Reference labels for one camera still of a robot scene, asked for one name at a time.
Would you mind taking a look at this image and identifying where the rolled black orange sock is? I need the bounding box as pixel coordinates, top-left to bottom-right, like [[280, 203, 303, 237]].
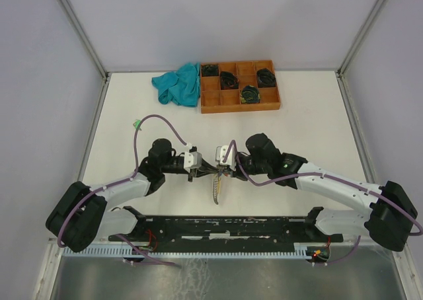
[[219, 71, 239, 90]]

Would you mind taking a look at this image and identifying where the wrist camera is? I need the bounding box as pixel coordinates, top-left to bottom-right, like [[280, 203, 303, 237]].
[[183, 146, 202, 171], [215, 145, 236, 170]]

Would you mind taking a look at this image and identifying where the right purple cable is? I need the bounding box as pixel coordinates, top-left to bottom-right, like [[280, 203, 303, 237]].
[[223, 139, 423, 237]]

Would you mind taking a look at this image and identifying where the purple cable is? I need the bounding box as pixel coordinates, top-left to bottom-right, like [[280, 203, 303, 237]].
[[223, 139, 423, 237], [56, 114, 196, 247]]

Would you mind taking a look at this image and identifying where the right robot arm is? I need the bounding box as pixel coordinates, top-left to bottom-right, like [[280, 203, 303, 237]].
[[215, 133, 422, 252]]

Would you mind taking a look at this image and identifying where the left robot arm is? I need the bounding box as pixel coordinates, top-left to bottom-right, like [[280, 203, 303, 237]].
[[45, 139, 217, 252]]

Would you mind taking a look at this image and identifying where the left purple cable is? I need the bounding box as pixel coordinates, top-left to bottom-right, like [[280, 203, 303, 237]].
[[56, 114, 196, 247]]

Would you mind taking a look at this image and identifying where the metal key organizer ring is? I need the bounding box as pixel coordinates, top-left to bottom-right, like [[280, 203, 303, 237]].
[[210, 169, 225, 207]]

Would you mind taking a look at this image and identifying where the green tag key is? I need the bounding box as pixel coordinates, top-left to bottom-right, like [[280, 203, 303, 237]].
[[132, 120, 141, 130]]

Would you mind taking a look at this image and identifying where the white cable duct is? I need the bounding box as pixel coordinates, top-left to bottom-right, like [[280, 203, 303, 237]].
[[62, 243, 311, 260]]

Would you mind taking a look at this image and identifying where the rolled dark sock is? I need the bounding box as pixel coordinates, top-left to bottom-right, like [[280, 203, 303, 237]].
[[201, 64, 219, 77]]

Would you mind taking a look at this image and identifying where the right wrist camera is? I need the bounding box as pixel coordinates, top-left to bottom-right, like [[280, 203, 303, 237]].
[[215, 145, 236, 170]]

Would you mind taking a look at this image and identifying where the teal cloth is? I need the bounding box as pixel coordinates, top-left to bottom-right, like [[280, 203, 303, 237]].
[[151, 63, 200, 108]]

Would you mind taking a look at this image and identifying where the wooden compartment tray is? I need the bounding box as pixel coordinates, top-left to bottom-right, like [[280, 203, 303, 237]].
[[200, 60, 281, 114]]

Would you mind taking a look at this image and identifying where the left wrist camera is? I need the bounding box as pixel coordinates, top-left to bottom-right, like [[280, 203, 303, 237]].
[[183, 146, 202, 171]]

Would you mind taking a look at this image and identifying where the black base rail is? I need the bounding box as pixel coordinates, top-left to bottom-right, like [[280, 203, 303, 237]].
[[125, 215, 344, 254]]

